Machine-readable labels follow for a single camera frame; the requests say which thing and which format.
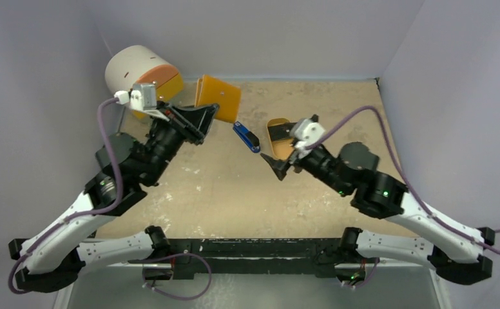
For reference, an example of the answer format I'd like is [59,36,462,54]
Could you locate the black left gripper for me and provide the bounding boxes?
[140,100,218,185]

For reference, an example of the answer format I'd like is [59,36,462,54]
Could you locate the orange leather card holder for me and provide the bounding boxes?
[195,75,242,124]

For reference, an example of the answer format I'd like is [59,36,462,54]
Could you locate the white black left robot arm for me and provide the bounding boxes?
[8,102,220,294]

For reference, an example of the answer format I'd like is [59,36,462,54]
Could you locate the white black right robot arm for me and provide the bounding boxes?
[261,142,495,285]

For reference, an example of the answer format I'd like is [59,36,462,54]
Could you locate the black credit card stack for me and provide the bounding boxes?
[267,122,295,142]

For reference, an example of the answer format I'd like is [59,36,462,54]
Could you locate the orange oval tray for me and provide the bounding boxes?
[267,118,293,160]

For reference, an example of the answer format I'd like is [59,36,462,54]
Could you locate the blue black stapler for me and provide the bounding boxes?
[233,121,261,153]

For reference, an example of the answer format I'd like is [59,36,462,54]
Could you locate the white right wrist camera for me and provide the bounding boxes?
[289,114,325,158]

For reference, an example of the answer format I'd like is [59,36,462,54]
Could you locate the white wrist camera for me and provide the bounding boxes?
[114,83,168,120]
[289,114,325,158]

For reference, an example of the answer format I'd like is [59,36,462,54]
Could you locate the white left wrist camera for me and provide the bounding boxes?
[114,83,168,120]

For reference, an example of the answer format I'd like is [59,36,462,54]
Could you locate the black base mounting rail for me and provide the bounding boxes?
[143,238,373,279]

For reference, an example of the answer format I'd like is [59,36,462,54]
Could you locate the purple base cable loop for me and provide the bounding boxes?
[142,248,215,301]

